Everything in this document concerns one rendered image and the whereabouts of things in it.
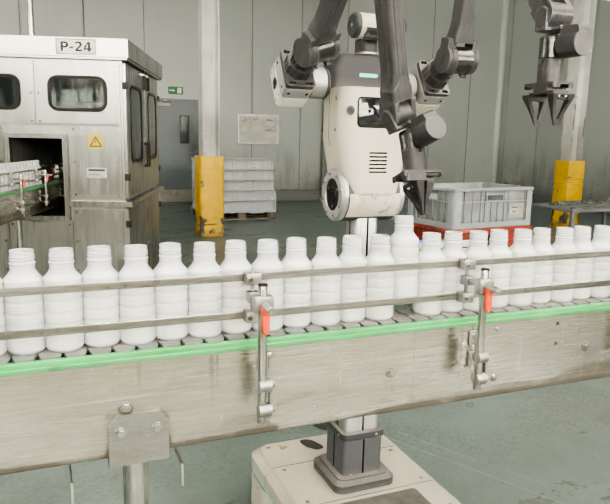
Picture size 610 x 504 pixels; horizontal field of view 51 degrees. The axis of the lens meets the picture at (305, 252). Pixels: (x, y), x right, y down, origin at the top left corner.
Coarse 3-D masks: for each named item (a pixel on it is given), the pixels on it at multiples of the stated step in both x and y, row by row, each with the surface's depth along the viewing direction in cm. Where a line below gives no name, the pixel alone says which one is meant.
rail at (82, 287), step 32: (544, 256) 135; (576, 256) 139; (608, 256) 142; (0, 288) 96; (32, 288) 97; (64, 288) 99; (96, 288) 101; (128, 288) 103; (512, 288) 134; (544, 288) 137; (576, 288) 140; (160, 320) 106; (192, 320) 108
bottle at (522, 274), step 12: (516, 240) 136; (528, 240) 135; (516, 252) 135; (528, 252) 134; (516, 264) 135; (528, 264) 135; (516, 276) 135; (528, 276) 135; (516, 300) 136; (528, 300) 136
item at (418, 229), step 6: (414, 228) 367; (420, 228) 362; (426, 228) 358; (432, 228) 351; (438, 228) 347; (480, 228) 347; (486, 228) 349; (492, 228) 351; (498, 228) 353; (504, 228) 355; (510, 228) 358; (516, 228) 360; (522, 228) 362; (528, 228) 365; (420, 234) 362; (462, 234) 342; (468, 234) 344; (510, 234) 360; (420, 240) 363; (510, 240) 361; (510, 246) 361
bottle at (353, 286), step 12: (348, 240) 120; (360, 240) 121; (348, 252) 120; (360, 252) 121; (348, 264) 120; (360, 264) 120; (348, 276) 120; (360, 276) 120; (348, 288) 120; (360, 288) 121; (348, 300) 121; (360, 300) 121; (348, 312) 121; (360, 312) 122
